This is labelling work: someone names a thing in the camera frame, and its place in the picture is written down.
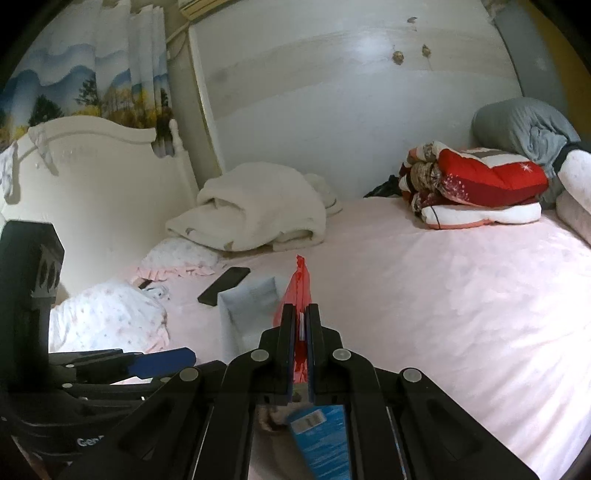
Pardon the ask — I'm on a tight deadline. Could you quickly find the white air conditioner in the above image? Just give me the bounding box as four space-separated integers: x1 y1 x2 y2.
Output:
178 0 218 20

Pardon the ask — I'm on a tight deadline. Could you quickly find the black clothing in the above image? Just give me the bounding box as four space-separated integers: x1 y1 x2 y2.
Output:
364 174 407 199

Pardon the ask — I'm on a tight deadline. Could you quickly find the large floral pillow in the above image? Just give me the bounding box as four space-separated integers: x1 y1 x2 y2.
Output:
48 281 169 354

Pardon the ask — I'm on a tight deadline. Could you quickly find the landscape print curtain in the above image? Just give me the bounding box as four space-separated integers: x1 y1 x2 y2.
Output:
0 0 174 158

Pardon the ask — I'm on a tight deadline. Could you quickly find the white bed headboard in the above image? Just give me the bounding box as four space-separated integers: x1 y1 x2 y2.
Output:
0 115 199 296

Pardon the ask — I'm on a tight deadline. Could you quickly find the blue snack packet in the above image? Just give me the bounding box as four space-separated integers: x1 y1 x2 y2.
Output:
286 404 349 480

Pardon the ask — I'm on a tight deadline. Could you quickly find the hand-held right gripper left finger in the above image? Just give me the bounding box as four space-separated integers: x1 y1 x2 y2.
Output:
60 304 298 480

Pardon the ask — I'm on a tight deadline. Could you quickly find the grey folded quilt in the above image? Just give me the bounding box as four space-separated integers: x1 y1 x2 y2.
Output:
472 97 583 208

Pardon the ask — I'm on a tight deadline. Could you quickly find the white dotted pillow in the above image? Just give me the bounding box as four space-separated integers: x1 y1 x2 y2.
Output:
555 150 591 247

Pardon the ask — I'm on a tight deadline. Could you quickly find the white fleece blanket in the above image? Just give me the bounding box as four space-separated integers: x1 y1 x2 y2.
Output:
165 162 343 252

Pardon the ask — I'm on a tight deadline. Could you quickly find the black smartphone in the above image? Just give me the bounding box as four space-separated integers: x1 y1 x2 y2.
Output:
198 267 251 306

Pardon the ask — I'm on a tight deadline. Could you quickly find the small floral pillow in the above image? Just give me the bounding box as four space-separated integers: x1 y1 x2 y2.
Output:
134 237 222 280

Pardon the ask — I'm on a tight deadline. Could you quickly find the red patterned folded quilt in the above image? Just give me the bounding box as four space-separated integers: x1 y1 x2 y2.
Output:
399 141 550 230

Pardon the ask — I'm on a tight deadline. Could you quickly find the red snack packet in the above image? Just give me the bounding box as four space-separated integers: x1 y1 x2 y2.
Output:
273 255 311 384

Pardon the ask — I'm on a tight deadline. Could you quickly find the white wood-grain wardrobe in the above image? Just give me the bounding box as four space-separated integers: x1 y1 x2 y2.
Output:
189 0 527 204

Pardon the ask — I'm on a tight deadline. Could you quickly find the bed with pink sheet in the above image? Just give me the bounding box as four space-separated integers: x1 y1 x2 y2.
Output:
46 196 591 480

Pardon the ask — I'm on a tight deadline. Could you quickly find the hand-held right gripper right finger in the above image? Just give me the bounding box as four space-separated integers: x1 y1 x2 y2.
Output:
305 304 539 480

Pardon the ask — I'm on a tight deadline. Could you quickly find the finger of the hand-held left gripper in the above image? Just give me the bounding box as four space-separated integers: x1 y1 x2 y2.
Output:
74 361 227 402
51 347 197 377

